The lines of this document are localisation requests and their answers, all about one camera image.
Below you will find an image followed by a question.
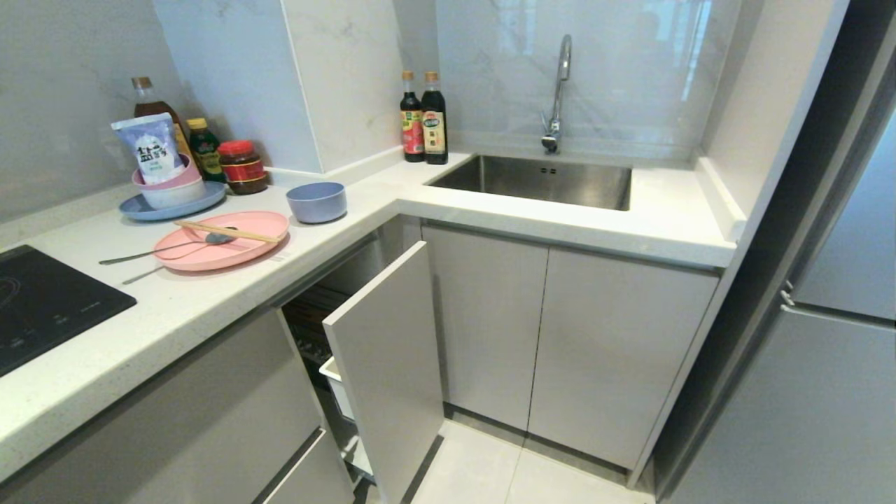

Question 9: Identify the grey refrigerator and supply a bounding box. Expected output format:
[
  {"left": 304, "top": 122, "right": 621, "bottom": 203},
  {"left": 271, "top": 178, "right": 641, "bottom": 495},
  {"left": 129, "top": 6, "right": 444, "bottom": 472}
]
[{"left": 654, "top": 105, "right": 896, "bottom": 504}]

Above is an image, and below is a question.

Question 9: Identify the wooden chopstick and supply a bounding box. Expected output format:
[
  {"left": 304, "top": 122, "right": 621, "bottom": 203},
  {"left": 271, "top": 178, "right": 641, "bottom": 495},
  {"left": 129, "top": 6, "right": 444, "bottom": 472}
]
[
  {"left": 174, "top": 221, "right": 278, "bottom": 244},
  {"left": 181, "top": 219, "right": 279, "bottom": 242}
]

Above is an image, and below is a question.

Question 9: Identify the dark sauce bottle red label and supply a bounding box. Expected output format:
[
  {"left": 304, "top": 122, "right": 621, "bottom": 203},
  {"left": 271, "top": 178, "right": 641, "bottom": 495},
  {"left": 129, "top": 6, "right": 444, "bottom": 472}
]
[{"left": 400, "top": 71, "right": 426, "bottom": 163}]

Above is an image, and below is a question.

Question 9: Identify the grey cabinet door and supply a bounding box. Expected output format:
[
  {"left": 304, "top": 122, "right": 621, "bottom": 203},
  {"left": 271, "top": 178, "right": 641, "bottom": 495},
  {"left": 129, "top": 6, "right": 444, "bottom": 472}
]
[
  {"left": 422, "top": 224, "right": 550, "bottom": 433},
  {"left": 527, "top": 248, "right": 720, "bottom": 471}
]

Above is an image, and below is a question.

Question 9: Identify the white drip tray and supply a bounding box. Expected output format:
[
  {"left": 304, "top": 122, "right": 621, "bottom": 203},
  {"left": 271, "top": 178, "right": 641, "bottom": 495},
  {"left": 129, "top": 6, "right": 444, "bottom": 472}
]
[{"left": 319, "top": 356, "right": 356, "bottom": 421}]

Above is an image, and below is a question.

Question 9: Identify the dark sauce bottle yellow label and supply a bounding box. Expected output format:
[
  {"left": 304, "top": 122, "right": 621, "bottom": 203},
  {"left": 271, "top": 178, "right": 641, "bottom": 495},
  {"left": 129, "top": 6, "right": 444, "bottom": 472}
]
[{"left": 421, "top": 71, "right": 449, "bottom": 165}]

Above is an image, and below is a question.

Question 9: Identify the grey drawer front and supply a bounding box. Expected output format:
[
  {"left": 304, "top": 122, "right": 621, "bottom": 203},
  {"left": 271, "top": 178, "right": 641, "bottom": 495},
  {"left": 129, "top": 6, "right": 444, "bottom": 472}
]
[
  {"left": 0, "top": 308, "right": 324, "bottom": 504},
  {"left": 253, "top": 427, "right": 356, "bottom": 504}
]

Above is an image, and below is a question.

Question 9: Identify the pink bowl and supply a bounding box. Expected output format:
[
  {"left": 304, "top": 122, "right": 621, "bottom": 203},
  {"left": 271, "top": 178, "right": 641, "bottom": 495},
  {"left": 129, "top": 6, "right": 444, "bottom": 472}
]
[{"left": 132, "top": 154, "right": 202, "bottom": 193}]

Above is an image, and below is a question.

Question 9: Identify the pull-out dish rack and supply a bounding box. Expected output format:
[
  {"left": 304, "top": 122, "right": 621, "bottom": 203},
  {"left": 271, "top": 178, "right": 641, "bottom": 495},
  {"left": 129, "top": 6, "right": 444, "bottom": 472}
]
[{"left": 283, "top": 238, "right": 382, "bottom": 484}]

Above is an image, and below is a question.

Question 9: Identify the pale blue bowl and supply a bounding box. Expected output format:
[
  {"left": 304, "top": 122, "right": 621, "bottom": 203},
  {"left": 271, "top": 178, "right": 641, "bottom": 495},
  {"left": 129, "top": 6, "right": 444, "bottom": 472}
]
[{"left": 139, "top": 178, "right": 207, "bottom": 210}]

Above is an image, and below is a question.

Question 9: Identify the open cabinet door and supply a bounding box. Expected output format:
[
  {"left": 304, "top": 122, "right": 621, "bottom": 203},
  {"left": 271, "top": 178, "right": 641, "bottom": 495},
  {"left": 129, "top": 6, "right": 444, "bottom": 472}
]
[{"left": 322, "top": 240, "right": 445, "bottom": 504}]

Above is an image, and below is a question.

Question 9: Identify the green bottle yellow cap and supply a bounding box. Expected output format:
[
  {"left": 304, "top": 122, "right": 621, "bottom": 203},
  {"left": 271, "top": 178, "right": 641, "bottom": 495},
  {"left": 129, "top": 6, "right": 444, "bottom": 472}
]
[{"left": 186, "top": 118, "right": 226, "bottom": 184}]

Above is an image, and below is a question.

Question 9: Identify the chrome faucet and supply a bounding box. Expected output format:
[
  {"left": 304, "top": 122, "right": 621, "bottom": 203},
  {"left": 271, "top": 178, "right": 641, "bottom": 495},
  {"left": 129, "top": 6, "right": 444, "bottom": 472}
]
[{"left": 540, "top": 34, "right": 573, "bottom": 155}]

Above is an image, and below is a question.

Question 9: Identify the stainless steel sink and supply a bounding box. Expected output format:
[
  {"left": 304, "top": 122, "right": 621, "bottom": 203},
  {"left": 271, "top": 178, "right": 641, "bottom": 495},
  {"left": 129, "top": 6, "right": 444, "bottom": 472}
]
[{"left": 426, "top": 154, "right": 633, "bottom": 211}]

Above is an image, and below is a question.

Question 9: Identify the metal spoon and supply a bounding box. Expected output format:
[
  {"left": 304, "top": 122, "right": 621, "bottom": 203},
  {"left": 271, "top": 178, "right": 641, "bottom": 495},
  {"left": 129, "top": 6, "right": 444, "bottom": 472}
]
[{"left": 99, "top": 232, "right": 239, "bottom": 266}]

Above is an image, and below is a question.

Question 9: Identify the white salt bag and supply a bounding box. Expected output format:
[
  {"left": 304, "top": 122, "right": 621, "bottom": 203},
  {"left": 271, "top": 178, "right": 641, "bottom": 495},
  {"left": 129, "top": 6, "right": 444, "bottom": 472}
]
[{"left": 111, "top": 113, "right": 187, "bottom": 186}]

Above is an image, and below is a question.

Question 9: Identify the red lidded sauce jar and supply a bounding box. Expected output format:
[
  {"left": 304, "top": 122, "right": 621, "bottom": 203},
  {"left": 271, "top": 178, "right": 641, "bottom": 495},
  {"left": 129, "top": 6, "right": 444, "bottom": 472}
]
[{"left": 217, "top": 140, "right": 270, "bottom": 195}]

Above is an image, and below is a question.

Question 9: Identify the pink oval plate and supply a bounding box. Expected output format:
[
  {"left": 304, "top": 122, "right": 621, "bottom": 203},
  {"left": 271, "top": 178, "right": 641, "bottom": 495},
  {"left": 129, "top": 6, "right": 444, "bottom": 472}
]
[{"left": 153, "top": 211, "right": 291, "bottom": 272}]

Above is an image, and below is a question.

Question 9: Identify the brown oil bottle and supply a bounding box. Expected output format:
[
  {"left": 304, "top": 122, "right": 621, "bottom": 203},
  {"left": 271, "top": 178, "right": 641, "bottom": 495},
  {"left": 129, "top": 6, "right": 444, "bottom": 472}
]
[{"left": 132, "top": 76, "right": 194, "bottom": 167}]

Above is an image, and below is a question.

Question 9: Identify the blue plate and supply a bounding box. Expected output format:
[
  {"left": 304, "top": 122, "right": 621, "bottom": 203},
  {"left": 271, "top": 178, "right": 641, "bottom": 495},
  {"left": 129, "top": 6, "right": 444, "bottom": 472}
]
[{"left": 119, "top": 181, "right": 228, "bottom": 222}]

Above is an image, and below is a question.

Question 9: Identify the black induction cooktop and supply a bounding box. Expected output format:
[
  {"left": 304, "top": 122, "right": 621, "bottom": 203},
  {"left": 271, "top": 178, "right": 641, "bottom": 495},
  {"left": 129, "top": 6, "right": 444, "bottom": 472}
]
[{"left": 0, "top": 244, "right": 138, "bottom": 377}]

